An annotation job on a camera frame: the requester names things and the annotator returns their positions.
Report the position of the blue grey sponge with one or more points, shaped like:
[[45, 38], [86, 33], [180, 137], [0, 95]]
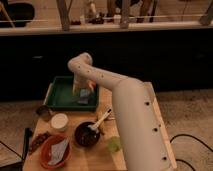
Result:
[[84, 96]]

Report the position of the white crumpled paper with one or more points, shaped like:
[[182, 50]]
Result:
[[57, 152]]

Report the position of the dark brown bowl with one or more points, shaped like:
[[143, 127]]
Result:
[[84, 136]]

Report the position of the orange tipped gripper finger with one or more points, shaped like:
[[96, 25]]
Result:
[[92, 85]]

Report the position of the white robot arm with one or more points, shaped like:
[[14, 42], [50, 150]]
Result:
[[142, 141]]

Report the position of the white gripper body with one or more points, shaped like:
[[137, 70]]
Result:
[[79, 83]]

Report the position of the orange bowl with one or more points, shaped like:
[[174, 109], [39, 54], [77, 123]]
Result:
[[45, 152]]

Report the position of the brown snack bar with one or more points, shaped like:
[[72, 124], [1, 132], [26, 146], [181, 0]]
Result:
[[37, 142]]

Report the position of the white round lidded container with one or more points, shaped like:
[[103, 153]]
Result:
[[59, 122]]

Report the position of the green plastic tray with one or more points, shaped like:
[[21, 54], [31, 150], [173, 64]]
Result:
[[61, 98]]

